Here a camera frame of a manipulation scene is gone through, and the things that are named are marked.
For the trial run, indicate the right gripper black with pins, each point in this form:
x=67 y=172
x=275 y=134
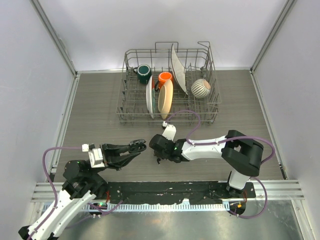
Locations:
x=158 y=154

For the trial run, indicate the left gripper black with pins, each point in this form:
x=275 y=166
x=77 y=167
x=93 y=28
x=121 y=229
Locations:
x=112 y=154

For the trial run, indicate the black oblong charging case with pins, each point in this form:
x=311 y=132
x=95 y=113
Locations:
x=138 y=145

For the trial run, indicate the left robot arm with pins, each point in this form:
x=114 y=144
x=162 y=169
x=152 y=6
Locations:
x=83 y=184

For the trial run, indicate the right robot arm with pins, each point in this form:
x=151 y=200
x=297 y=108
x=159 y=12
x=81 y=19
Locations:
x=242 y=153

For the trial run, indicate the white green plate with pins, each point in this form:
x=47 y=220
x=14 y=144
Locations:
x=150 y=97

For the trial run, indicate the beige bowl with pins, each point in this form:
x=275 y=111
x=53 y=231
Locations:
x=165 y=99

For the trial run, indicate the orange mug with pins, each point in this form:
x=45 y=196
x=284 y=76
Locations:
x=163 y=77

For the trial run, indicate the striped round bowl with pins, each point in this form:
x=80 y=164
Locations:
x=200 y=88

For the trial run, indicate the dark green mug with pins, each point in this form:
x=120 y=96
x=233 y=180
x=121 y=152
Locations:
x=143 y=73

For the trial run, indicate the white upright plate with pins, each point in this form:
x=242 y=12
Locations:
x=178 y=70

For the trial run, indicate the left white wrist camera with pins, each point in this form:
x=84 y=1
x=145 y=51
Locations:
x=96 y=158

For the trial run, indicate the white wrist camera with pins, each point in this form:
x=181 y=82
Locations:
x=169 y=131
x=96 y=158

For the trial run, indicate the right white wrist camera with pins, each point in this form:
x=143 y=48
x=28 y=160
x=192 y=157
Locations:
x=169 y=131

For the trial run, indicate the white slotted cable duct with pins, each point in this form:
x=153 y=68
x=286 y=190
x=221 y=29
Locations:
x=185 y=206

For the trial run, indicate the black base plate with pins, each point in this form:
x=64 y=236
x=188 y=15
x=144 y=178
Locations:
x=174 y=192

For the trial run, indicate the grey wire dish rack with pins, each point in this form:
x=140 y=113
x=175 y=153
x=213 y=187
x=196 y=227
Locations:
x=198 y=63

